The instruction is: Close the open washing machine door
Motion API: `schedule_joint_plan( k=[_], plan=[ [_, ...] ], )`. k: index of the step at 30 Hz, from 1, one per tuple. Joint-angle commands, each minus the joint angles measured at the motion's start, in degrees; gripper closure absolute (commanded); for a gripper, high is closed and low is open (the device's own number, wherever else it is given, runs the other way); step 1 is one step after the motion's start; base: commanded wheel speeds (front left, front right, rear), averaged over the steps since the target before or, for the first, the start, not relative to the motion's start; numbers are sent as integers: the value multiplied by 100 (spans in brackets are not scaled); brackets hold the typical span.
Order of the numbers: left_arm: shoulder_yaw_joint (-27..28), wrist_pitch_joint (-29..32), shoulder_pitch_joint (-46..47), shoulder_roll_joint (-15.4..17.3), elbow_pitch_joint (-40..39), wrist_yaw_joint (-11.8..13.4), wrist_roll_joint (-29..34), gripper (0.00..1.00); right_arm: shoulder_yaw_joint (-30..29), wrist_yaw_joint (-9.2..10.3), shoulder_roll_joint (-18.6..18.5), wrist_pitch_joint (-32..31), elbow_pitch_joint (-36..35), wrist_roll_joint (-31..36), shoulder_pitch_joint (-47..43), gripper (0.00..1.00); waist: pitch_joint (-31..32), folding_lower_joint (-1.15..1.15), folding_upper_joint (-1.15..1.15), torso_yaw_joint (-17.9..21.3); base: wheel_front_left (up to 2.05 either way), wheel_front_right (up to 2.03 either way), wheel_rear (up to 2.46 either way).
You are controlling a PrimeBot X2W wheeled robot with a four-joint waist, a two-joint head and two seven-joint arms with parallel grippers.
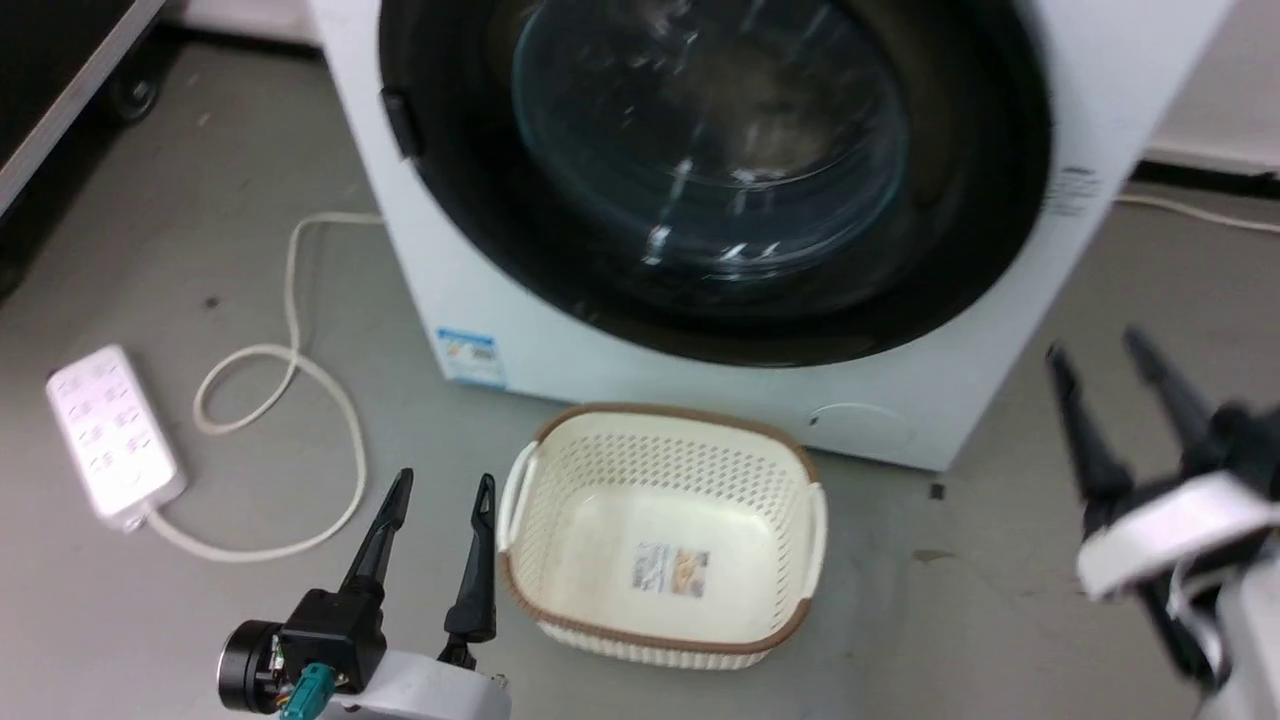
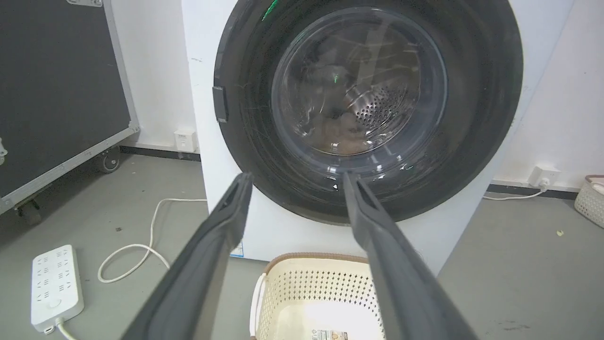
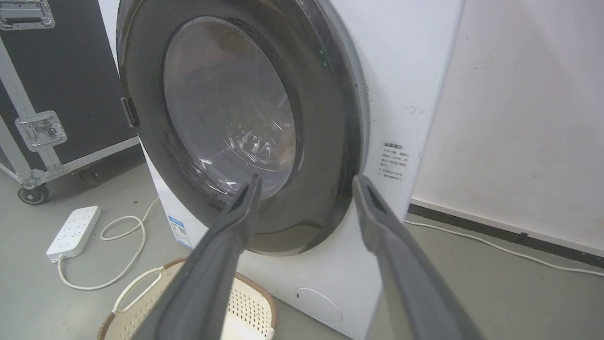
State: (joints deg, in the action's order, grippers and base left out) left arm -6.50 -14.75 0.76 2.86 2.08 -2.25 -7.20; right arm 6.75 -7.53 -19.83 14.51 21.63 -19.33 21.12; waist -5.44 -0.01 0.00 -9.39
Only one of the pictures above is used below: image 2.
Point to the cream perforated laundry basket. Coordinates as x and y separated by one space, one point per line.
311 297

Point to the white wall socket with plug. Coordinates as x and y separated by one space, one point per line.
543 176

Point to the white front-load washing machine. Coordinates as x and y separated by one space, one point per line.
292 231

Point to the white woven storage basket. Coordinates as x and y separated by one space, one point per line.
590 200

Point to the round black washing machine door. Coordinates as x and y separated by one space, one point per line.
264 141

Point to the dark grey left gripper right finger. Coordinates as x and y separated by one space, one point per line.
401 278

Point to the black flight case on wheels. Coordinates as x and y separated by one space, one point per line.
52 89

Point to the clothes inside washing drum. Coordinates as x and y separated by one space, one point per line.
337 130

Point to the white power strip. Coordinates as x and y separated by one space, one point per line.
55 286

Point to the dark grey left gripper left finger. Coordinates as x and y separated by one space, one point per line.
198 274

